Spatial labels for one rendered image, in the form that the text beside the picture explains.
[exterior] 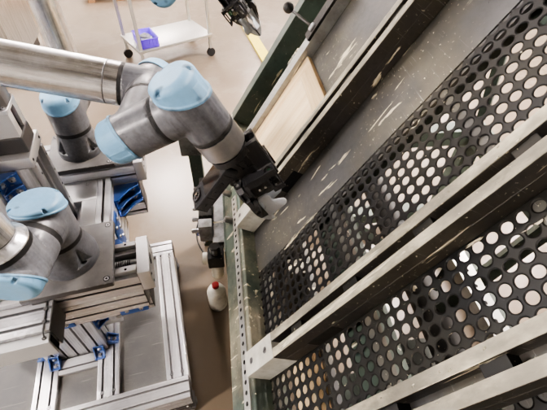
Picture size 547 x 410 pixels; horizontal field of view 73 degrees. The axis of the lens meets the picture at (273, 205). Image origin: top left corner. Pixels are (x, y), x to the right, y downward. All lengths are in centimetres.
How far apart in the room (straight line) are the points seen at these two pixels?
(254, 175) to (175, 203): 205
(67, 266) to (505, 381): 94
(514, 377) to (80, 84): 74
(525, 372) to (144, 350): 159
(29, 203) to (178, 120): 54
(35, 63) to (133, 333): 143
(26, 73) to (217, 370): 160
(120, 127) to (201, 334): 162
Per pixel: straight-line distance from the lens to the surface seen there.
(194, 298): 219
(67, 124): 139
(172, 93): 52
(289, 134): 126
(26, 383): 202
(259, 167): 64
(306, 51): 140
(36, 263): 92
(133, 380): 184
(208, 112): 54
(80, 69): 71
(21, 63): 74
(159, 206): 268
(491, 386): 56
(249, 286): 115
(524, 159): 59
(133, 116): 58
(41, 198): 100
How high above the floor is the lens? 188
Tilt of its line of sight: 46 degrees down
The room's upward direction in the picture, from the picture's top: 2 degrees clockwise
